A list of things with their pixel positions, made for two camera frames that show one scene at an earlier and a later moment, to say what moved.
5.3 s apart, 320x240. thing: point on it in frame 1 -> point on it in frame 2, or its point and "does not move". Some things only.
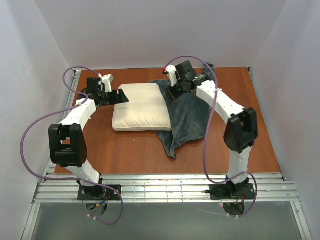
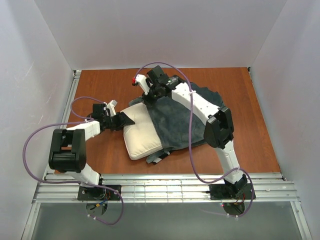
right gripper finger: [171, 93] -> [150, 98]
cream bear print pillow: [147, 109] -> [142, 137]
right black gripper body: [172, 91] -> [149, 98]
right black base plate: [226, 191] does not move
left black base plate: [99, 192] does not move
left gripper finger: [120, 97] -> [123, 120]
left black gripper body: [115, 96] -> [119, 120]
